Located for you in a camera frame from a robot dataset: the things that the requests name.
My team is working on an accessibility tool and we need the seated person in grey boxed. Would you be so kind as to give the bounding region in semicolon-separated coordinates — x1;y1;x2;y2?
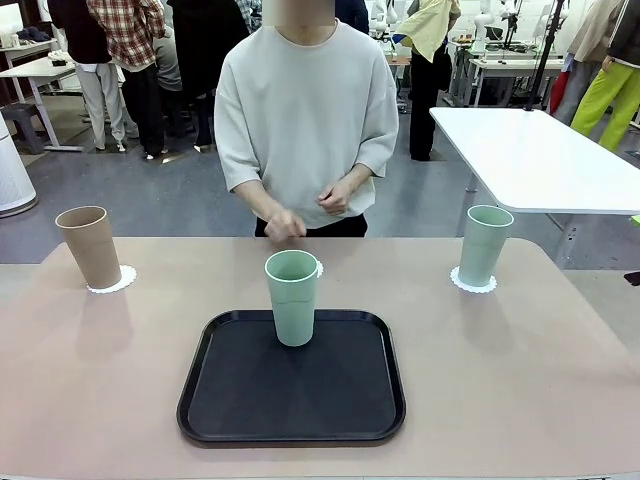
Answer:
152;29;184;96

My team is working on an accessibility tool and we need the red fabric item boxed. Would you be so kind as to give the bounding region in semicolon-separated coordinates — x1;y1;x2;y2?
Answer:
549;69;572;116

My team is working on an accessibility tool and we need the person's left forearm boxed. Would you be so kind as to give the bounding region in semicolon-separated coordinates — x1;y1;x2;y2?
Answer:
342;164;374;194

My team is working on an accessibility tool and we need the white cylindrical air purifier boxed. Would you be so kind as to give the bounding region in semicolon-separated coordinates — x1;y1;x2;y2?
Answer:
0;109;39;219

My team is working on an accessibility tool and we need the grey plastic stool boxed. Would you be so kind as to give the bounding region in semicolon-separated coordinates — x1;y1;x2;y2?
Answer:
4;103;51;154

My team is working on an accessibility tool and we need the person in black clothes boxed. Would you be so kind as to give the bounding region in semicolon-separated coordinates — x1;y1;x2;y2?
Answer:
167;0;251;150

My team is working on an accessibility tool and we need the white background workbench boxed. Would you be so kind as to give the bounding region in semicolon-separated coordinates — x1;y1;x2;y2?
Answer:
449;42;566;109

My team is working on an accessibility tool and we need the person's right hand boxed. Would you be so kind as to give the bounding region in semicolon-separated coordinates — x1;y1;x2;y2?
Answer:
263;206;308;239

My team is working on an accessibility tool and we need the person's right forearm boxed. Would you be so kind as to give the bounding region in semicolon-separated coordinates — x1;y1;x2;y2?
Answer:
232;177;282;221

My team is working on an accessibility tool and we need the person's left hand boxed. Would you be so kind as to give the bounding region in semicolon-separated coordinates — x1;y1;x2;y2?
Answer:
313;178;354;218

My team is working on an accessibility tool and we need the black plastic tray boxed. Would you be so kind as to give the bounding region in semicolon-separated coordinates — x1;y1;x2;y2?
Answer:
176;309;407;448

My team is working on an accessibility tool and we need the person in yellow shirt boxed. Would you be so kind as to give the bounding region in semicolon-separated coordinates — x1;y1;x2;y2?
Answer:
397;0;463;162

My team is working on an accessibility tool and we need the green plastic cup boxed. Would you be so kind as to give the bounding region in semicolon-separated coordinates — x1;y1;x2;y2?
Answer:
458;204;515;289
264;249;320;348

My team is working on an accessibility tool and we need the brown plastic cup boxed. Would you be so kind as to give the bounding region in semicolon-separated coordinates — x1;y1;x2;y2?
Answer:
54;205;123;290

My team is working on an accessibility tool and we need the white folding table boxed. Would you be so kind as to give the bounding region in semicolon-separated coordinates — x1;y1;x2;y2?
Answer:
428;106;640;269

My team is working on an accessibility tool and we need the person in neon green trousers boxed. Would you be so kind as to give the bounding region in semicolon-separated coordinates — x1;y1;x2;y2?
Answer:
569;0;640;152

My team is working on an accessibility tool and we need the white desk with grey legs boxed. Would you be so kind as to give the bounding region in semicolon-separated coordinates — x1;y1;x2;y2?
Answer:
0;58;84;153

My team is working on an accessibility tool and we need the black tripod pole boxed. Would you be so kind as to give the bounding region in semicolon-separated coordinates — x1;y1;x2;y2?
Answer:
523;0;567;113

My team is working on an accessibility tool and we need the person in beige jacket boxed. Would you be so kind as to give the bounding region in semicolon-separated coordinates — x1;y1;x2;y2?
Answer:
549;0;624;127

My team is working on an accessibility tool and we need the person in plaid shirt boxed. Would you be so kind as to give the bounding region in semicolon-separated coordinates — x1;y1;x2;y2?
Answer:
87;0;169;161

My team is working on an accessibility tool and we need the person in beige sweater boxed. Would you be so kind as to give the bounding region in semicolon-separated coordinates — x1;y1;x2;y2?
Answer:
214;0;400;239

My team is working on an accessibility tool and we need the person in black vest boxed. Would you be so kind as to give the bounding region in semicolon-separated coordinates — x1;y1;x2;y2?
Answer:
47;0;127;153

